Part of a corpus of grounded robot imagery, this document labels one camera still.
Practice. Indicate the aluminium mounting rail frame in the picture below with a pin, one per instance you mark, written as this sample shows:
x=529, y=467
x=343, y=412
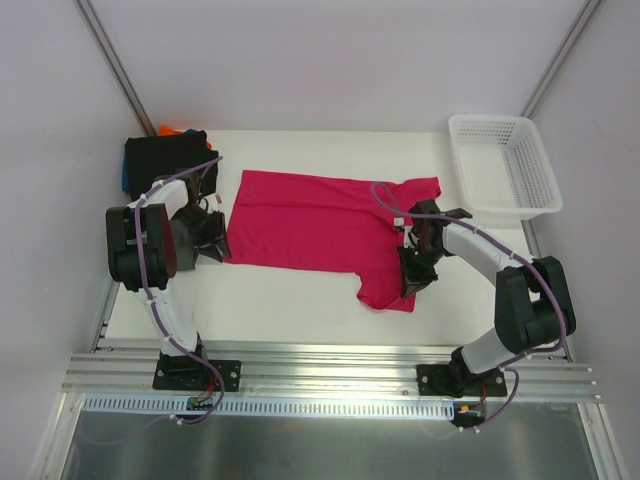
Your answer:
x=304, y=334

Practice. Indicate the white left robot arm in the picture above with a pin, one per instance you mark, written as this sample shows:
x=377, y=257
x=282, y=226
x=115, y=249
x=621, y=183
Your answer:
x=143, y=257

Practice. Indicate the orange folded t shirt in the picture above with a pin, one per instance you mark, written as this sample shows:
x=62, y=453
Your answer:
x=189, y=138

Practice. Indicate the pink t shirt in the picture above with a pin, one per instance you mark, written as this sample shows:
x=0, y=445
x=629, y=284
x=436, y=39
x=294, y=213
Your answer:
x=304, y=222

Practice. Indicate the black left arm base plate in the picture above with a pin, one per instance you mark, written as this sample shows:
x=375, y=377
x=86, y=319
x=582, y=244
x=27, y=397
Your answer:
x=200, y=375

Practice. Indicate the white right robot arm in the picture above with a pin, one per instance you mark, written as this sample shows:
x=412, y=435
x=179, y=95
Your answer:
x=533, y=306

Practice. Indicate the grey folded t shirt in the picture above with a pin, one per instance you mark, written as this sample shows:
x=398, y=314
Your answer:
x=186, y=251

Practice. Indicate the black folded t shirt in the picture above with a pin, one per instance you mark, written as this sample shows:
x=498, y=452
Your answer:
x=152, y=157

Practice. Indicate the right aluminium corner post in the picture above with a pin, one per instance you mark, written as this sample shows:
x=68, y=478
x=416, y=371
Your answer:
x=576, y=31

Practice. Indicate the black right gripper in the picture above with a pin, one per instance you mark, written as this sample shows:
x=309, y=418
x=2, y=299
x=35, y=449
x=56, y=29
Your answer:
x=417, y=262

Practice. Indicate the aluminium corner post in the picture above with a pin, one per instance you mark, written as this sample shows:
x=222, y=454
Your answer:
x=115, y=65
x=576, y=31

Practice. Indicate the left aluminium corner post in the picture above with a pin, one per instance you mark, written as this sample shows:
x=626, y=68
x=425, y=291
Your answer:
x=115, y=65

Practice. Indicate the white plastic basket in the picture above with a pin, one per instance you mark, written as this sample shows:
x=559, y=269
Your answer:
x=502, y=168

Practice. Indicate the white slotted cable duct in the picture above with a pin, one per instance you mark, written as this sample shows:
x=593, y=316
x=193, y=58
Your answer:
x=271, y=407

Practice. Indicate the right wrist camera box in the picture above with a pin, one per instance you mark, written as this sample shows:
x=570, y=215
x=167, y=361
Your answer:
x=426, y=212

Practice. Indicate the blue folded t shirt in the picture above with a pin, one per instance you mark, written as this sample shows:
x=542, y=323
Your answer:
x=124, y=176

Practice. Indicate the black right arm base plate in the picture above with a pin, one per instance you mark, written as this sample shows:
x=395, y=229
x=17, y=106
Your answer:
x=444, y=380

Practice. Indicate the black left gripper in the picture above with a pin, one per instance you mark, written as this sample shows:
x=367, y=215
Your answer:
x=211, y=234

